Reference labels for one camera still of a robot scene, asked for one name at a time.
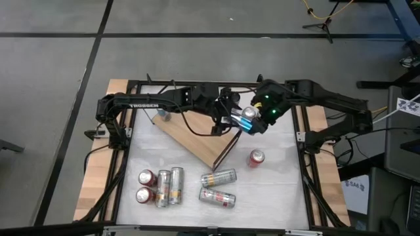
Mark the white glossy table mat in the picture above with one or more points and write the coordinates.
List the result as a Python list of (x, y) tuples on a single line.
[(262, 196)]

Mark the blue metal desk frame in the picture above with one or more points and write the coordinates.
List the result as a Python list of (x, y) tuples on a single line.
[(400, 19)]

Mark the black desk foot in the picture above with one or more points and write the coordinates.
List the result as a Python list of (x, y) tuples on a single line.
[(377, 84)]

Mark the black stand foot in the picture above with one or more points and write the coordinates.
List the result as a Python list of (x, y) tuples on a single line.
[(11, 146)]

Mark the grey cabinet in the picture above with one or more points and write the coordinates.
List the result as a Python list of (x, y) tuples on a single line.
[(402, 147)]

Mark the white SA6 paper sign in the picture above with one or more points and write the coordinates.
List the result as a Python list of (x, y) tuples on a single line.
[(356, 193)]

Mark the white orange Celsius can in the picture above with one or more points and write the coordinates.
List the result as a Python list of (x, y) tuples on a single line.
[(176, 185), (162, 188), (218, 178)]

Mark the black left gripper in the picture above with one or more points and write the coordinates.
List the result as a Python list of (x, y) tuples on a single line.
[(226, 96)]

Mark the black aluminium table frame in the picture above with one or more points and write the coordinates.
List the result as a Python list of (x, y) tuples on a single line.
[(197, 83)]

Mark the white marker paper sheet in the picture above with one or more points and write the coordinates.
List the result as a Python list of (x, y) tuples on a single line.
[(408, 106)]

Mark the black tripod stand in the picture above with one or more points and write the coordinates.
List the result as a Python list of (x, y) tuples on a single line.
[(325, 27)]

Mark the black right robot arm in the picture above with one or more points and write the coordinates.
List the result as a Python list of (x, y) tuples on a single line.
[(328, 96)]

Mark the black rig crossbar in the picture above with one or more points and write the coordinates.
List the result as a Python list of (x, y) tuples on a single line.
[(49, 229)]

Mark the red Fanta soda can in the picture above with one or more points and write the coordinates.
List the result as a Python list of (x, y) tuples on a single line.
[(146, 177), (144, 195), (256, 158)]

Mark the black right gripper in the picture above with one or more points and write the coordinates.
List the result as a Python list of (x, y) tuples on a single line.
[(262, 126)]

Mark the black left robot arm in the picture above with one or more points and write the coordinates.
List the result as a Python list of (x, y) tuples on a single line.
[(144, 105)]

